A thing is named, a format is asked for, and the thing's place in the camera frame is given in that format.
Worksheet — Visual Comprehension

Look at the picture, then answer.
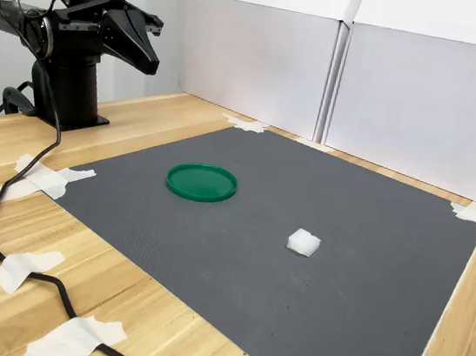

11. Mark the small white plastic terminal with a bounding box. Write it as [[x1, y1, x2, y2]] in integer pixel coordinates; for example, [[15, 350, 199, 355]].
[[285, 226, 323, 259]]

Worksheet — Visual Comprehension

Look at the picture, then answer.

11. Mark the round green lid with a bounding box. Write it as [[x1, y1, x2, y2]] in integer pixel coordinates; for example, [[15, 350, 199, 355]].
[[163, 158, 241, 207]]

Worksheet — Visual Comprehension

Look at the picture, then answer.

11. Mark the white partition panel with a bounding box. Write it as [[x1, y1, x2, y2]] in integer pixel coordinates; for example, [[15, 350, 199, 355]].
[[316, 0, 476, 211], [157, 0, 358, 144]]

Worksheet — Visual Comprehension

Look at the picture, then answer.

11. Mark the dark grey mat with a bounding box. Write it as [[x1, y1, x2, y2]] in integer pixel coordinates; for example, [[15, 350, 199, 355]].
[[19, 101, 476, 356]]

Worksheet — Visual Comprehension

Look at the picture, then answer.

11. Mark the black arm base cable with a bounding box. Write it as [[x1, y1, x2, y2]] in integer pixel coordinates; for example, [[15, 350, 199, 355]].
[[0, 76, 44, 123]]

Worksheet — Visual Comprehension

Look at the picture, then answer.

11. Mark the black camera cable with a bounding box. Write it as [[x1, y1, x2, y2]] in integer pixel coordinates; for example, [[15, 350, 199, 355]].
[[0, 0, 197, 356]]

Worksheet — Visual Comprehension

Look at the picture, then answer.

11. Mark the white tape over cable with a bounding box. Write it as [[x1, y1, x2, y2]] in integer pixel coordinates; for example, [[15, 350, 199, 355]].
[[0, 242, 67, 301], [23, 307, 131, 356]]

